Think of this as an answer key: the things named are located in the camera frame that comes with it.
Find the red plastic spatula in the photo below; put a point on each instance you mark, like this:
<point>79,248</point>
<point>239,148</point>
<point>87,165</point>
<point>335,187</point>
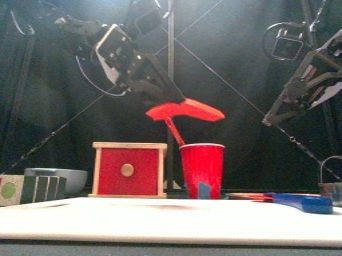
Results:
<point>191,110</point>

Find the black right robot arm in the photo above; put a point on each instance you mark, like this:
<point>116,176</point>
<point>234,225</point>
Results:
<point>314,16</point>

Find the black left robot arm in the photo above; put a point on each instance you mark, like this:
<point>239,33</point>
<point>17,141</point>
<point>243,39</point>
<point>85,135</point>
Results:
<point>144,18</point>

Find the grey bowl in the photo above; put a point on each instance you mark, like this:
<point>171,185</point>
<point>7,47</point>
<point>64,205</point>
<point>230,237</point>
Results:
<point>71,178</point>

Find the red wooden box with knob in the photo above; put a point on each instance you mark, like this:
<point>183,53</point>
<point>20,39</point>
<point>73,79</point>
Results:
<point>128,170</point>

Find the small metal bucket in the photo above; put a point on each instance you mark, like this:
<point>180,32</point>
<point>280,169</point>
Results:
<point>331,190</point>

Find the red plastic cup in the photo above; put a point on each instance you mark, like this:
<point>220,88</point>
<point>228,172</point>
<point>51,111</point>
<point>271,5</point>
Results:
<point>202,170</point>

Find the flat orange toy piece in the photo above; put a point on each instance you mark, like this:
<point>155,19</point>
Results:
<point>248,196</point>

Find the white cutting board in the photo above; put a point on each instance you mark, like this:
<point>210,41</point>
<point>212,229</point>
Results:
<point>168,220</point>

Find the green white sliced toy block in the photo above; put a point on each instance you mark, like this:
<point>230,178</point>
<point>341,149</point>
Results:
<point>27,190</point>

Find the vertical metal frame pole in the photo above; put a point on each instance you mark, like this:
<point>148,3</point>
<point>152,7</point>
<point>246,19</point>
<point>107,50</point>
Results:
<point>170,100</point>

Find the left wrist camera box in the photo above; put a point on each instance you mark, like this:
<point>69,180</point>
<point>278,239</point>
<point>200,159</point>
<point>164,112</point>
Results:
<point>81,31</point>

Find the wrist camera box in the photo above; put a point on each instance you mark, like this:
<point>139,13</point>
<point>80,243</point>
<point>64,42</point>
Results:
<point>287,45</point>
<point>81,31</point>

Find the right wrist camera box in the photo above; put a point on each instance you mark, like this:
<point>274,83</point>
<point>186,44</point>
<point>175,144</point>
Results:
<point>287,45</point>

